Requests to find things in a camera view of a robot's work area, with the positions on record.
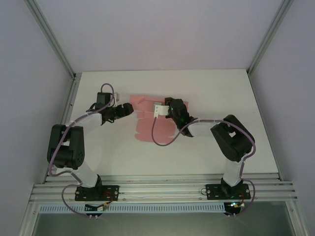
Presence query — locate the pink cloth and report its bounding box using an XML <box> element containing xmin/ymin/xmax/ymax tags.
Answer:
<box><xmin>129</xmin><ymin>94</ymin><xmax>190</xmax><ymax>145</ymax></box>

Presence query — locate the grey metal sheet panel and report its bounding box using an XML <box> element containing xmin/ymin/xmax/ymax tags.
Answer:
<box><xmin>31</xmin><ymin>200</ymin><xmax>296</xmax><ymax>236</ymax></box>

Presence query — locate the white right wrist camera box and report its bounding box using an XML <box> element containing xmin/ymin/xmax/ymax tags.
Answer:
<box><xmin>153</xmin><ymin>103</ymin><xmax>171</xmax><ymax>118</ymax></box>

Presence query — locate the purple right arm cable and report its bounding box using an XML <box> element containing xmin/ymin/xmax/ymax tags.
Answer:
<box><xmin>151</xmin><ymin>115</ymin><xmax>257</xmax><ymax>218</ymax></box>

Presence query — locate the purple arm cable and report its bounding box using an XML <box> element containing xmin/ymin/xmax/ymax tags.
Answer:
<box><xmin>48</xmin><ymin>83</ymin><xmax>117</xmax><ymax>218</ymax></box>
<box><xmin>151</xmin><ymin>115</ymin><xmax>257</xmax><ymax>218</ymax></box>

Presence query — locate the aluminium table side rail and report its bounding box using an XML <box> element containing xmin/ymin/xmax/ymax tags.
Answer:
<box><xmin>41</xmin><ymin>73</ymin><xmax>80</xmax><ymax>184</ymax></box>

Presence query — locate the aluminium mounting rail base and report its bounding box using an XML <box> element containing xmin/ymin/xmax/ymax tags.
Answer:
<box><xmin>29</xmin><ymin>173</ymin><xmax>298</xmax><ymax>205</ymax></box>

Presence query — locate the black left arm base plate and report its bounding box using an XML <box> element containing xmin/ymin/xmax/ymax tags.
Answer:
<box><xmin>74</xmin><ymin>183</ymin><xmax>121</xmax><ymax>202</ymax></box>

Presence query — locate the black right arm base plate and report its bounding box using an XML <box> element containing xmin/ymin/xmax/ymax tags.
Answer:
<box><xmin>205</xmin><ymin>183</ymin><xmax>252</xmax><ymax>200</ymax></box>

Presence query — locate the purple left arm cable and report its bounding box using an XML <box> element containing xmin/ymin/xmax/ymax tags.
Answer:
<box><xmin>48</xmin><ymin>83</ymin><xmax>117</xmax><ymax>218</ymax></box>

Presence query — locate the slotted pale blue cable duct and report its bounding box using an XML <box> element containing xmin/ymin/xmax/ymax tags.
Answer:
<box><xmin>39</xmin><ymin>203</ymin><xmax>226</xmax><ymax>214</ymax></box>

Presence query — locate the small wired connector board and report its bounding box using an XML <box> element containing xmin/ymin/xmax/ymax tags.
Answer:
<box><xmin>85</xmin><ymin>203</ymin><xmax>110</xmax><ymax>212</ymax></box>
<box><xmin>225</xmin><ymin>201</ymin><xmax>246</xmax><ymax>211</ymax></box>

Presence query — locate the aluminium frame post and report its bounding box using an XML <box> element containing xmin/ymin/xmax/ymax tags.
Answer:
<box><xmin>247</xmin><ymin>0</ymin><xmax>295</xmax><ymax>76</ymax></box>
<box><xmin>24</xmin><ymin>0</ymin><xmax>77</xmax><ymax>80</ymax></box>

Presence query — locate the aluminium frame leg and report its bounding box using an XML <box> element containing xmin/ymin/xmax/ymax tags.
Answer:
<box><xmin>16</xmin><ymin>204</ymin><xmax>41</xmax><ymax>236</ymax></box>
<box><xmin>285</xmin><ymin>200</ymin><xmax>311</xmax><ymax>236</ymax></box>

